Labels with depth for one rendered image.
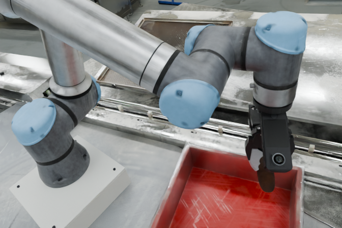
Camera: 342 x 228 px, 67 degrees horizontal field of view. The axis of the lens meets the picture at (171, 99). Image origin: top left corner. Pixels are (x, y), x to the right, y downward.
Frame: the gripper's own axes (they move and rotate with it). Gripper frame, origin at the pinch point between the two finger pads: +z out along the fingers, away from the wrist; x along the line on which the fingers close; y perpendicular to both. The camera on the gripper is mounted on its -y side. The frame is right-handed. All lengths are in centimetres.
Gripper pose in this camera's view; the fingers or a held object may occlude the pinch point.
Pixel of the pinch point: (266, 169)
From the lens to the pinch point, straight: 65.5
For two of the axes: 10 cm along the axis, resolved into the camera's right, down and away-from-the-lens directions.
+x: -9.8, 0.5, 1.8
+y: 1.0, -6.4, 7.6
